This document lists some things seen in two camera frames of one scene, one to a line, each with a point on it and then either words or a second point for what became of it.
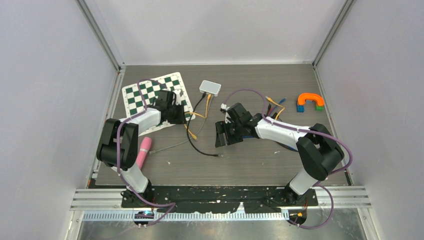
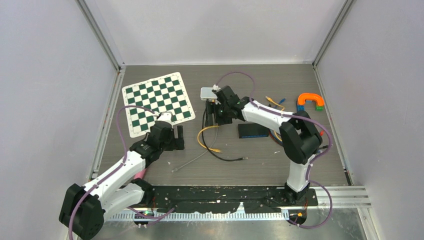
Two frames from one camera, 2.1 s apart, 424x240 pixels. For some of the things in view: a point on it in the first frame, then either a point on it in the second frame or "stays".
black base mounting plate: x=195 y=199 stays
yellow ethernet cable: x=194 y=137 → x=215 y=150
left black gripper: x=181 y=119 → x=176 y=143
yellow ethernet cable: x=271 y=100 stays
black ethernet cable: x=219 y=156 → x=244 y=158
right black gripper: x=220 y=128 → x=210 y=109
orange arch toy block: x=305 y=96 stays
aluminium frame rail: x=85 y=199 stays
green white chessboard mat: x=139 y=96 stays
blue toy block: x=300 y=108 stays
